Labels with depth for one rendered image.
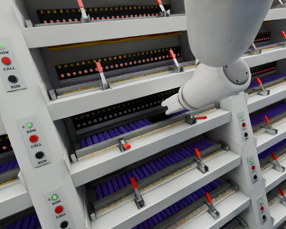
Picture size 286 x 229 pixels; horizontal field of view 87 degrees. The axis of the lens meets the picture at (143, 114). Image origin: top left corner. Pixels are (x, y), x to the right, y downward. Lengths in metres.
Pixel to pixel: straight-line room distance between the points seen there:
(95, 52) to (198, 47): 0.52
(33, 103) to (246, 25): 0.44
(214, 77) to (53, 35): 0.41
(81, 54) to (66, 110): 0.30
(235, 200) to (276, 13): 0.88
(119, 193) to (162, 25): 0.58
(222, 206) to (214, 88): 0.56
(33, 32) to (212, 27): 0.42
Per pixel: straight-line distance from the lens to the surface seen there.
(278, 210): 1.10
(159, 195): 0.58
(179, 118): 0.59
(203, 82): 0.35
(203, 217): 0.76
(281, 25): 1.36
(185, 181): 0.61
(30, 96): 0.46
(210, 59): 0.24
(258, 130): 0.94
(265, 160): 1.03
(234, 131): 0.72
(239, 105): 0.73
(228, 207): 0.80
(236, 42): 0.22
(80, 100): 0.44
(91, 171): 0.47
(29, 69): 0.47
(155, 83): 0.50
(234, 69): 0.35
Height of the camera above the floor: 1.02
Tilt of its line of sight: 5 degrees down
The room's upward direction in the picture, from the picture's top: 16 degrees counter-clockwise
